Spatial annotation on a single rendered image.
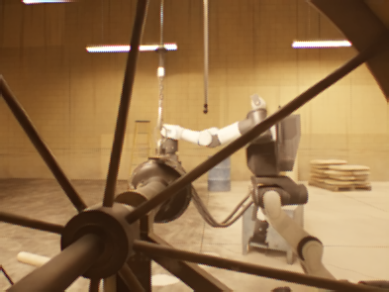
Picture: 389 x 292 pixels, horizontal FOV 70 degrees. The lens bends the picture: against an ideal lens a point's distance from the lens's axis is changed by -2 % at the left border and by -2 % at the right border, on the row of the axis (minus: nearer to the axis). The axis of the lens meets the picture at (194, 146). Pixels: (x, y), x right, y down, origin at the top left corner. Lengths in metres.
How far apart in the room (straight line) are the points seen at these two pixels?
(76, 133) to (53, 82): 1.89
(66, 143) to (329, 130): 8.51
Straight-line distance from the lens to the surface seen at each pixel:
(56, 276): 0.49
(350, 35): 0.73
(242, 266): 0.66
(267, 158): 1.47
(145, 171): 1.26
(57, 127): 10.45
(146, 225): 0.81
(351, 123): 9.98
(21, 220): 0.77
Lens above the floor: 1.13
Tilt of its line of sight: level
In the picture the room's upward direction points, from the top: straight up
